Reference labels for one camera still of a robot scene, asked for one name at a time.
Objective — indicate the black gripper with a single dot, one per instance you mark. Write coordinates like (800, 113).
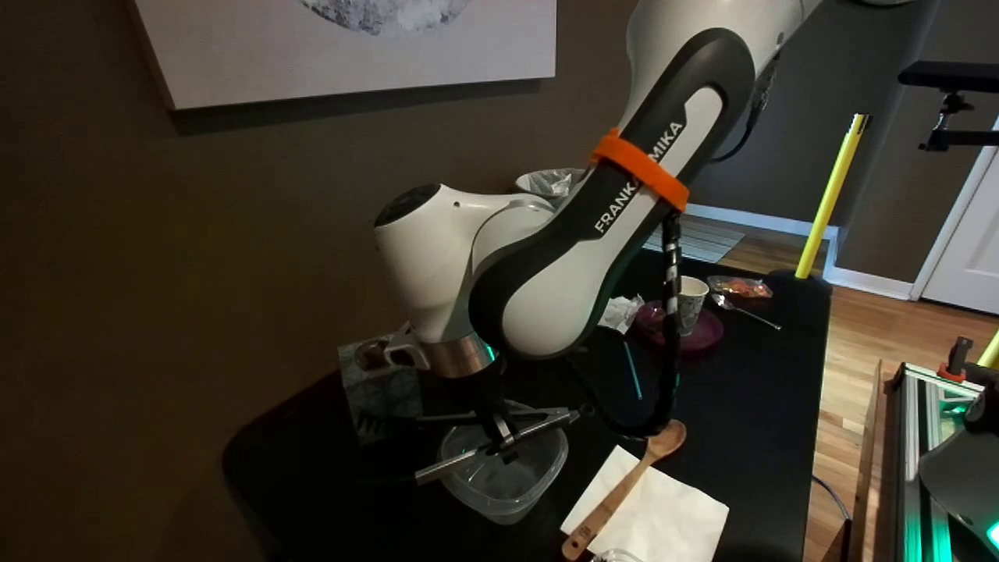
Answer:
(464, 395)

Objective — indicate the silver metal spoon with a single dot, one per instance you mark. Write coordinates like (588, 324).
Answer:
(745, 310)

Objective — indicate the white wall painting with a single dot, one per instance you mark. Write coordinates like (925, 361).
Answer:
(260, 51)

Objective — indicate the white door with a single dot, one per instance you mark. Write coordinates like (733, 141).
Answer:
(972, 252)

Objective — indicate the small snack packet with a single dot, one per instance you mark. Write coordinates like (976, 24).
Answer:
(748, 287)

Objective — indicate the black camera stand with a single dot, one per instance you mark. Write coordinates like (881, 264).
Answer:
(954, 75)

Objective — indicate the black metal tongs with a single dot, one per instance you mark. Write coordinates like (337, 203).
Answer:
(448, 469)

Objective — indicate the transparent plastic bowl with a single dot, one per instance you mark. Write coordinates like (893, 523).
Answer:
(509, 494)

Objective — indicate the wooden spoon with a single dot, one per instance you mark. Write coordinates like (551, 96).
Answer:
(665, 437)

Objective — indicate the patterned tissue box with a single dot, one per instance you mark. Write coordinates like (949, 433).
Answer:
(365, 400)

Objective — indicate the yellow pole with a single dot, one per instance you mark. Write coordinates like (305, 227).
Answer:
(831, 192)

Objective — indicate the white paper napkin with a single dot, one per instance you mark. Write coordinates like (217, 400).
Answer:
(665, 518)

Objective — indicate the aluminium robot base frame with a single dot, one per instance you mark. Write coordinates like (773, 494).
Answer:
(915, 469)

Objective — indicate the crumpled white tissue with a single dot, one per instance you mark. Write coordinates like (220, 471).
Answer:
(622, 313)

